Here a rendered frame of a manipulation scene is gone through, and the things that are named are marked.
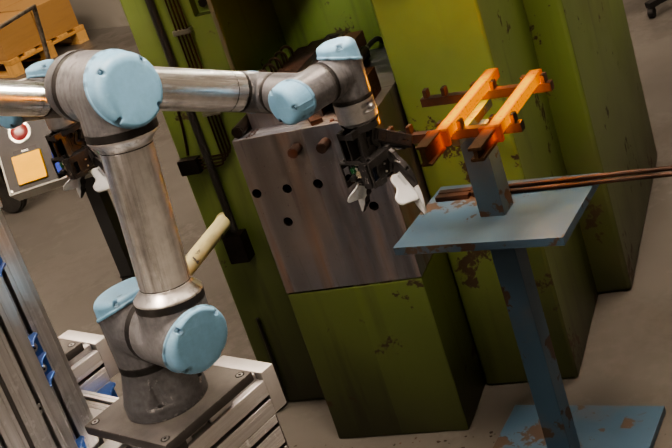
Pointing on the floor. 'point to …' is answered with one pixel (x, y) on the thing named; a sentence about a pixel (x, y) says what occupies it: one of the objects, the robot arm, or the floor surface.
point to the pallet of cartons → (10, 40)
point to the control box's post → (105, 213)
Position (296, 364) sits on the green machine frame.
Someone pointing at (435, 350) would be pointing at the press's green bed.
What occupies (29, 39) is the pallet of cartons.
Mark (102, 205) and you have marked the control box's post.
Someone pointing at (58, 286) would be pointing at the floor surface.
